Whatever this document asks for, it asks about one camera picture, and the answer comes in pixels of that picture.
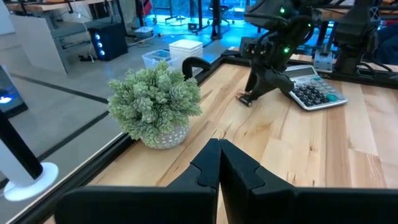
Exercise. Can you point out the white desk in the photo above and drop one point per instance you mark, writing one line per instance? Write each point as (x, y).
(40, 43)

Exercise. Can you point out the grey desk calculator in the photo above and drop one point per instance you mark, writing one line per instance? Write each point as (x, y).
(314, 90)

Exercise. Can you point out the black hook clamp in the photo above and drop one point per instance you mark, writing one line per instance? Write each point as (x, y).
(194, 62)

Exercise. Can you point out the black office chair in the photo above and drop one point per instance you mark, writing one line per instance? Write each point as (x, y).
(219, 12)

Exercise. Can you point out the white stacked storage bins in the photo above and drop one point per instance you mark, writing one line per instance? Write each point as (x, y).
(186, 49)

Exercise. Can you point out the white pole with round base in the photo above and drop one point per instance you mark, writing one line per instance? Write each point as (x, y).
(18, 161)

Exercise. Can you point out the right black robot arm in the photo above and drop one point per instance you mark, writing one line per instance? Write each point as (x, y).
(292, 28)

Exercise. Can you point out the green potted artificial succulent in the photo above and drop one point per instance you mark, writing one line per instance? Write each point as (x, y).
(155, 102)

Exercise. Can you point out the black device blue light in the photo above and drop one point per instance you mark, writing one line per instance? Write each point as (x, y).
(9, 93)

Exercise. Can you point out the black computer tower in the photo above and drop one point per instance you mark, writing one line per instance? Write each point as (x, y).
(109, 42)

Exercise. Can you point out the clear plastic storage bin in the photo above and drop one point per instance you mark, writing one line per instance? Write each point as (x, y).
(157, 57)

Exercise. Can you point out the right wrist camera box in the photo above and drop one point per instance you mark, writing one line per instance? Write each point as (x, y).
(248, 48)

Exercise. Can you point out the black battery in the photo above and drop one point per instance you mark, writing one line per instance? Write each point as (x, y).
(245, 100)

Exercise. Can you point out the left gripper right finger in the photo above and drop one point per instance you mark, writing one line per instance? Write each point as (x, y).
(264, 205)

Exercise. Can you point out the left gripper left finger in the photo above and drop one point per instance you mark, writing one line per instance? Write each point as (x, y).
(186, 202)

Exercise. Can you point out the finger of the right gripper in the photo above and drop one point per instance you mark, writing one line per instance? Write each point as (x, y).
(278, 83)
(253, 85)

